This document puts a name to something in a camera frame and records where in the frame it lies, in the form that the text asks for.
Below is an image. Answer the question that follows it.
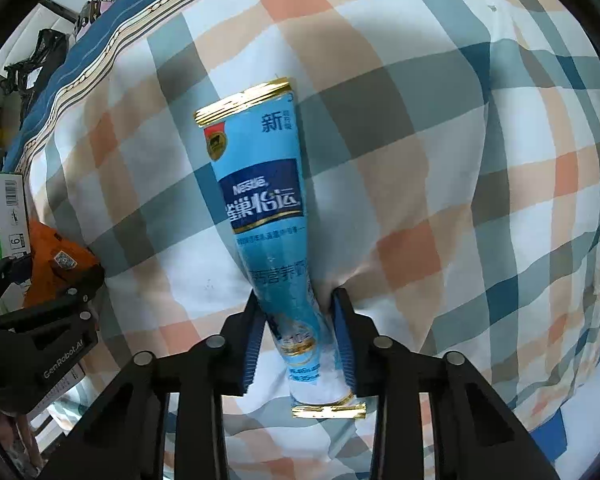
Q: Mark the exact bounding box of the plaid checkered blanket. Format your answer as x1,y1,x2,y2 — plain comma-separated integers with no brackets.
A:
2,0,600,480

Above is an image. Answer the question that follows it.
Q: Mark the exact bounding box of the orange snack bag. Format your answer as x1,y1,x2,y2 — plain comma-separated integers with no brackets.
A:
23,220,99,308

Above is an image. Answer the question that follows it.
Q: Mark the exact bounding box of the open cardboard box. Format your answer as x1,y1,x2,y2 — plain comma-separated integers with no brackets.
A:
0,173,31,259

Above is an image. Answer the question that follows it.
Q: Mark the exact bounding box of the blue Nestle milk sachet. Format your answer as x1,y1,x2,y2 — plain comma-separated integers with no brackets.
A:
195,77,366,419

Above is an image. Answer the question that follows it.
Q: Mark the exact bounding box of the black plastic bag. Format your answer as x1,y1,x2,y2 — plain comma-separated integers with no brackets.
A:
0,28,69,120

